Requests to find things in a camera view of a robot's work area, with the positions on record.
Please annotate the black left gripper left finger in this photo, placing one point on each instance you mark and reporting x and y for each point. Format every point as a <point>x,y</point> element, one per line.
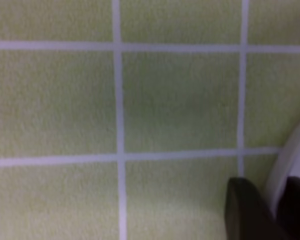
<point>246,215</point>

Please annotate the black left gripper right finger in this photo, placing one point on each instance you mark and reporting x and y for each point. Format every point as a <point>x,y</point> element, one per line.
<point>288,211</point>

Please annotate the grey round plate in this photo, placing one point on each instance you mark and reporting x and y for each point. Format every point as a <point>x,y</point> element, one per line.
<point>287,165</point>

